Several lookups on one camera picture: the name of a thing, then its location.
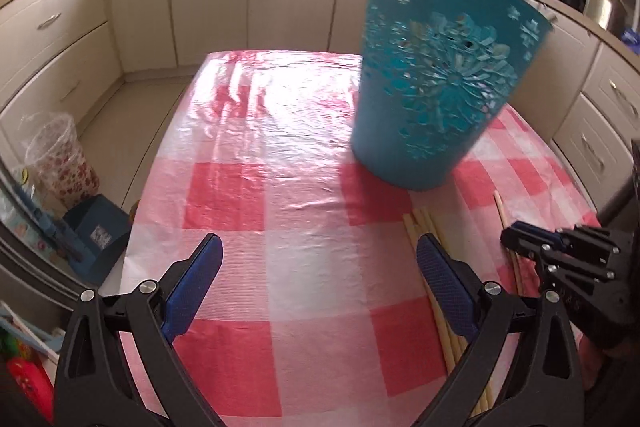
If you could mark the bamboo chopstick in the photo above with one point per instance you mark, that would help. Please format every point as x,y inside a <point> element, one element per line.
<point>438,271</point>
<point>417,223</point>
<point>458,344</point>

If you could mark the teal perforated plastic basket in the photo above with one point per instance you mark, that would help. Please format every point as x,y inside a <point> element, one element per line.
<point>434,74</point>

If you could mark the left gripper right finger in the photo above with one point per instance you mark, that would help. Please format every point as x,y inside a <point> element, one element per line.
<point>543,386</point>

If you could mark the blue dustpan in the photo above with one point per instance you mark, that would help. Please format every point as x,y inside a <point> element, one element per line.
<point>101,232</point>

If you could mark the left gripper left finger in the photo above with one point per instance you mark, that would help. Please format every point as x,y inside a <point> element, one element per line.
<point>94,385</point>

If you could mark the floral plastic trash bin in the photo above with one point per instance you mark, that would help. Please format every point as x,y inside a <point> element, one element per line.
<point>55,155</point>

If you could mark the pink checkered tablecloth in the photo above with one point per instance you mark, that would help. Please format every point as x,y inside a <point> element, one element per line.
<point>318,315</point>

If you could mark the cream kitchen cabinets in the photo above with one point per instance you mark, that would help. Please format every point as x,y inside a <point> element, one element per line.
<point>581,94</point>

